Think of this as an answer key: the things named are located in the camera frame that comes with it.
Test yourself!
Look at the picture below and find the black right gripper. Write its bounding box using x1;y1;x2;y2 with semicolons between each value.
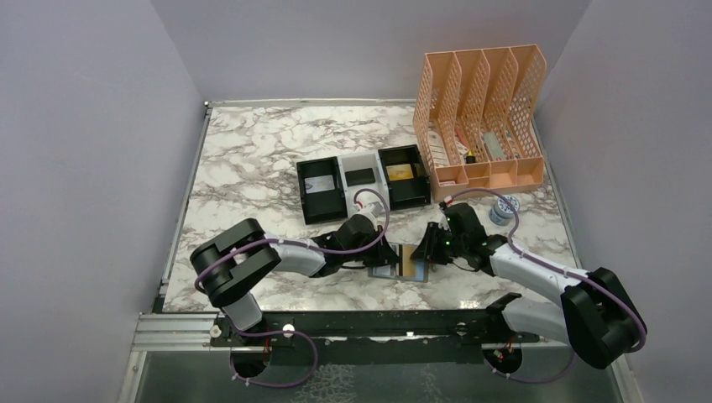
412;221;468;264

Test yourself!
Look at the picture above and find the grey card holder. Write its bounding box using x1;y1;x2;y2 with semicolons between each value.
367;243;433;283

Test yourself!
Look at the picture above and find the gold card from holder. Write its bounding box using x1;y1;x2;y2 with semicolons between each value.
399;244;427;282

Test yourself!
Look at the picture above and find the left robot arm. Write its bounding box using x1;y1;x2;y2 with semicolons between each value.
190;213;401;345

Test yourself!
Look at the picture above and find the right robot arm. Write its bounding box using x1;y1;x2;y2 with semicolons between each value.
411;203;647;369

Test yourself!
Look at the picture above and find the black card in white bin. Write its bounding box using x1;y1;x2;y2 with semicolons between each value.
344;168;376;187

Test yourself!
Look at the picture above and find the black right bin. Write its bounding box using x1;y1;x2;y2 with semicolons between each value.
378;144;431;211

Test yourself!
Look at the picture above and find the black bin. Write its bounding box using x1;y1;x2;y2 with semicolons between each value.
296;156;348;225
378;144;431;211

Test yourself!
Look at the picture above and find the white middle bin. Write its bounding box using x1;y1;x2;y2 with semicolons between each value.
337;150;390;217

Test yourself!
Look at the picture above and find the black left bin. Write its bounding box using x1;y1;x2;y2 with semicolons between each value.
296;156;348;225

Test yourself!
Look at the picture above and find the blue white tape roll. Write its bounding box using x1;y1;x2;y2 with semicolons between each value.
489;195;520;226

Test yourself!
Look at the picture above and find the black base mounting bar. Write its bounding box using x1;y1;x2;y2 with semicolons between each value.
209;309;540;366

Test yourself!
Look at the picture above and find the white item in organizer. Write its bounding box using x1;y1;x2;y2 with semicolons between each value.
427;128;450;167

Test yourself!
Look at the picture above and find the black yellow marker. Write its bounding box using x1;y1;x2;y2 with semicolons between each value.
463;150;477;165

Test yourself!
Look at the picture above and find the grey item in organizer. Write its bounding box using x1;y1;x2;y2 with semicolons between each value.
483;132;507;161

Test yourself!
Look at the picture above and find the peach file organizer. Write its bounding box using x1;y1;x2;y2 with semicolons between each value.
413;44;547;202

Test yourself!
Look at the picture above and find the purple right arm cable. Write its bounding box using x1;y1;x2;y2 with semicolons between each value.
439;187;648;385

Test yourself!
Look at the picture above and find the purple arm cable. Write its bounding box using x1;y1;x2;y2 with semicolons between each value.
194;188;390;389
439;187;648;385

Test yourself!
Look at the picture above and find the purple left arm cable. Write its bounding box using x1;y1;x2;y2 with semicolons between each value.
194;188;390;389

